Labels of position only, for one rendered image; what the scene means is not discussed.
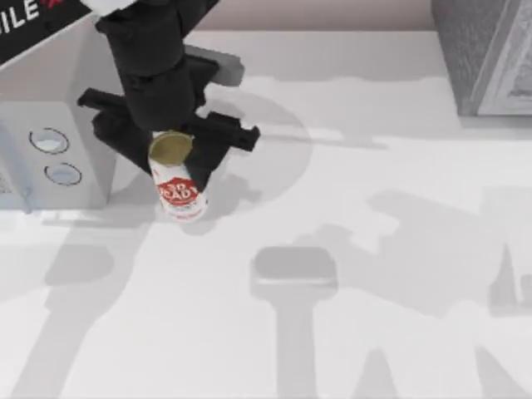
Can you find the round microwave knob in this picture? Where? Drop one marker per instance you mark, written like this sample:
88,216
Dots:
49,140
63,173

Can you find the red and white can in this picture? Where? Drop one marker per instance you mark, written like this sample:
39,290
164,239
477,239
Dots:
179,193

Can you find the pale grey rounded box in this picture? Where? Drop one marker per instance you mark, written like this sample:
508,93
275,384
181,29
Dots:
226,66

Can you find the pale microwave oven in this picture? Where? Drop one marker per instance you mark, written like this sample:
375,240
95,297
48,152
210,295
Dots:
89,166

